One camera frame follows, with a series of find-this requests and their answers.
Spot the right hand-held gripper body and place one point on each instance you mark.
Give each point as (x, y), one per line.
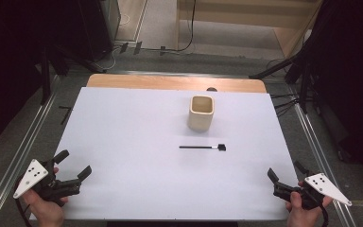
(324, 187)

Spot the light wooden furniture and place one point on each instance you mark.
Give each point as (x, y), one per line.
(249, 19)

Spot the black metal stand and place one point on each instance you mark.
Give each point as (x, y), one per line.
(45, 75)
(302, 78)

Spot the black thin brush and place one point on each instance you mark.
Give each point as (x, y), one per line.
(198, 147)

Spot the metal floor rail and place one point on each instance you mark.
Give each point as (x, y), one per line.
(319, 157)
(15, 157)

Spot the dark cabinet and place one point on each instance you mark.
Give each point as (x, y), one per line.
(100, 25)

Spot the white table sheet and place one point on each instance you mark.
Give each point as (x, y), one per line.
(132, 151)

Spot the person's right hand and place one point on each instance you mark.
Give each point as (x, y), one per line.
(299, 216)

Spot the beige square cup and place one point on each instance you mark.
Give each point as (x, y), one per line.
(200, 114)

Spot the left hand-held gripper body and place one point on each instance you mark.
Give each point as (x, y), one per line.
(31, 177)

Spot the person's left hand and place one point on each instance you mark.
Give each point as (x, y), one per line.
(45, 213)

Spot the black curtain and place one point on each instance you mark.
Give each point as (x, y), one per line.
(353, 78)
(9, 63)

